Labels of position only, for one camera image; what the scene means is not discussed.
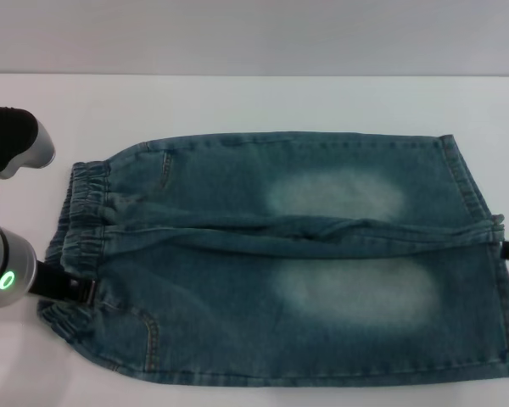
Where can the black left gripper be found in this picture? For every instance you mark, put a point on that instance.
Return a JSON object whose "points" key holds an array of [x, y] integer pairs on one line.
{"points": [[51, 284]]}

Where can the blue denim shorts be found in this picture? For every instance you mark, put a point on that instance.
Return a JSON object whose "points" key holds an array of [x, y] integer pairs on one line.
{"points": [[280, 297]]}

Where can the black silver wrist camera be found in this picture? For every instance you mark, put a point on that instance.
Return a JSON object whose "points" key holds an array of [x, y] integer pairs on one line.
{"points": [[8, 135]]}

